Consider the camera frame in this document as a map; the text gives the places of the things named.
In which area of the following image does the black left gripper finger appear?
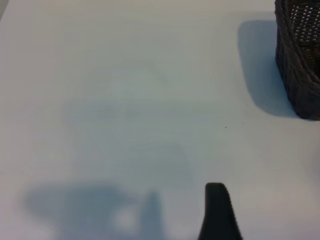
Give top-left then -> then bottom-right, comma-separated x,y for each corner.
196,181 -> 245,240

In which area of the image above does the dark brown wicker basket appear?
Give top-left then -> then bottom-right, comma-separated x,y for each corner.
274,0 -> 320,121

